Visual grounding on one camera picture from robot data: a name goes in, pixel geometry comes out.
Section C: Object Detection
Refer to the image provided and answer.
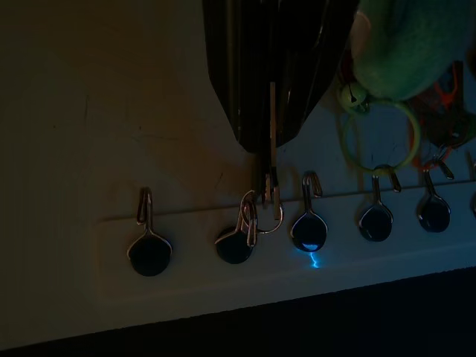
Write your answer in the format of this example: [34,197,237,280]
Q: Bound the green felt keychain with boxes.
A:
[348,0,476,102]

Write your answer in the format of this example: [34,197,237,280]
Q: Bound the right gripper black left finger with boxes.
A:
[202,0,271,164]

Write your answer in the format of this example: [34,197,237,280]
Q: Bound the orange keychain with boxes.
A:
[408,61,476,173]

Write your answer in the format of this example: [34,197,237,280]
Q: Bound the silver keys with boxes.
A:
[239,80,286,236]

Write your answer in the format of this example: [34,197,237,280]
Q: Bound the metal hook dark round base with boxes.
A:
[358,165,402,243]
[290,170,329,252]
[214,190,259,266]
[416,163,455,234]
[127,186,174,277]

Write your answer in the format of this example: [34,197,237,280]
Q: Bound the small green bell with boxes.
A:
[337,81,370,114]

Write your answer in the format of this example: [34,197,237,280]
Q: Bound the white key hook rack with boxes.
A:
[97,177,476,306]

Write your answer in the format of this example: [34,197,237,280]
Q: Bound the light green key ring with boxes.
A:
[339,98,422,175]

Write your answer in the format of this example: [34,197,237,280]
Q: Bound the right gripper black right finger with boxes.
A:
[276,0,360,149]

